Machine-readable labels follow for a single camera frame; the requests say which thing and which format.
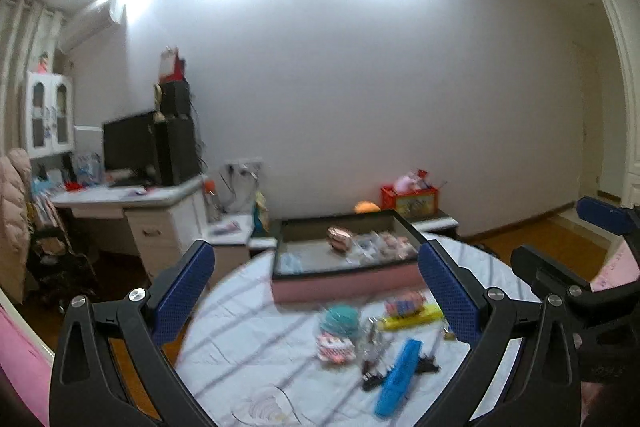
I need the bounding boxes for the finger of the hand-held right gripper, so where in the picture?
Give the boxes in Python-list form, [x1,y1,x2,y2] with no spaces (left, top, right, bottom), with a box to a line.
[575,196,640,253]
[510,244,640,324]

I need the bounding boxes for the beige curtain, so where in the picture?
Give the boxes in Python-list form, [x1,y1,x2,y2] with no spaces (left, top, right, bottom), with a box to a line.
[0,0,66,158]

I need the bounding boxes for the rose gold cup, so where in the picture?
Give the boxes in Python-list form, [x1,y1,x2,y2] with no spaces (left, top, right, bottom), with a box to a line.
[326,227,353,254]

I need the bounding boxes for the pink patterned card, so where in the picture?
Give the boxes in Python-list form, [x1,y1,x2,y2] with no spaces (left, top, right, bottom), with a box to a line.
[384,292,426,318]

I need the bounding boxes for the black computer tower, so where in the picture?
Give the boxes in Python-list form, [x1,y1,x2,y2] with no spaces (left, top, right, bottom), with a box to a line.
[152,117,200,186]

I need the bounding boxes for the small glass bottle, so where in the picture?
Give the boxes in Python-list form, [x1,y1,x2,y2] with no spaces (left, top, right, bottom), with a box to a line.
[362,317,383,368]

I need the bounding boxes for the pink padded jacket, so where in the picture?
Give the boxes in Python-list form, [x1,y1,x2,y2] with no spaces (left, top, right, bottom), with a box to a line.
[0,148,33,305]

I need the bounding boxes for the white glass-door cabinet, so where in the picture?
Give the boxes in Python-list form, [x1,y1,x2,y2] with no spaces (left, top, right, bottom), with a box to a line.
[22,72,76,160]

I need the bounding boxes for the clear plastic box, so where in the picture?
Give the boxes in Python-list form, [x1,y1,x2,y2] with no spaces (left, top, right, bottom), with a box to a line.
[352,234,383,258]

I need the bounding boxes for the white wall power outlet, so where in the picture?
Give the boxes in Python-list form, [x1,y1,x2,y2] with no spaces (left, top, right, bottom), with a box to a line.
[224,158,263,178]

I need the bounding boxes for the pink storage box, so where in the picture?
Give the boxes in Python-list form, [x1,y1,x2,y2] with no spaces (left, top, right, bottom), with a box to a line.
[270,208,426,305]

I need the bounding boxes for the bottle with orange cap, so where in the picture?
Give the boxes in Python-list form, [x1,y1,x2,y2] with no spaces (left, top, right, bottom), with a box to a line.
[202,179,218,223]

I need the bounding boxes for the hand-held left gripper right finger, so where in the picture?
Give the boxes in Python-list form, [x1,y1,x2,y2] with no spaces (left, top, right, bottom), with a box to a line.
[417,241,583,427]

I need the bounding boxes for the white door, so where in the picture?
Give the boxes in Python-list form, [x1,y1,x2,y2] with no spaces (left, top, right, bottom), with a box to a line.
[575,42,608,202]

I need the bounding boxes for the pink quilt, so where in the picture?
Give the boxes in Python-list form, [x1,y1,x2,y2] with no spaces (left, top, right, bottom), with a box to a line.
[580,234,640,427]

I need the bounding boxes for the black power cables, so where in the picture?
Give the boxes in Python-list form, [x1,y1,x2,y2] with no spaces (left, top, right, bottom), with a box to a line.
[217,167,261,212]

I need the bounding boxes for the white air conditioner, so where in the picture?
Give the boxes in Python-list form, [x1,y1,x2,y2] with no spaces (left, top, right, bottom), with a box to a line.
[57,2,126,52]

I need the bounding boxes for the black speaker box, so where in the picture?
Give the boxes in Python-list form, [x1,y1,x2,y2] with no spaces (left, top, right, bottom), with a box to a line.
[160,79,192,118]

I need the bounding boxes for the pink fabric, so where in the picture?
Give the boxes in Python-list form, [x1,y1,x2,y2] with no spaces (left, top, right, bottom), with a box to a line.
[0,302,56,427]

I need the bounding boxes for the blue plastic case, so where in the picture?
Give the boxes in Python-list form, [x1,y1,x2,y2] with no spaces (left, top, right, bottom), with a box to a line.
[374,339,425,419]

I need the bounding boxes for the blue white box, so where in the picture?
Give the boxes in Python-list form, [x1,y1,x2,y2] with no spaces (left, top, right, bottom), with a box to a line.
[75,152,106,182]

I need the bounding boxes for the round table with striped cloth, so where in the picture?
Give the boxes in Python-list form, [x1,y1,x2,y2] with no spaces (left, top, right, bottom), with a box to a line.
[175,234,546,427]

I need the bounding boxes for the red toy crate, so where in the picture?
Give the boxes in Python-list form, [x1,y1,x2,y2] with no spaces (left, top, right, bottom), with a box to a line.
[380,184,440,219]

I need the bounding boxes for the pink pig toy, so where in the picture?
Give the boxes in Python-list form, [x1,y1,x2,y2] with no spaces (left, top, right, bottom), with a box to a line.
[380,232,416,260]

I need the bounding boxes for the black computer monitor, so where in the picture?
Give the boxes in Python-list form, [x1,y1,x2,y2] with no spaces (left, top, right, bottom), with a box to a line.
[102,109,161,180]

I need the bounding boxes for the white desk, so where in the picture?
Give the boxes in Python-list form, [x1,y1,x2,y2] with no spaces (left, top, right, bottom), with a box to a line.
[50,179,208,280]

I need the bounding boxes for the yellow green snack bag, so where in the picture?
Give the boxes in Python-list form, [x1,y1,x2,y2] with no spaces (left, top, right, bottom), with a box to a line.
[252,192,271,233]

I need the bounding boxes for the red white desk calendar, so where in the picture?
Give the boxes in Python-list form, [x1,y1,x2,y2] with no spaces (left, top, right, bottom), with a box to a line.
[159,48,187,82]

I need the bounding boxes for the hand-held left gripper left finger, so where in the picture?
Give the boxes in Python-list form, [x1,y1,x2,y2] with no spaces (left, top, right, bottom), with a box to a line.
[49,239,216,427]

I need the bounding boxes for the small white side table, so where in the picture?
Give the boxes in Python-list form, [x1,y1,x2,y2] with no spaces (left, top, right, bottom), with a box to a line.
[205,213,276,263]

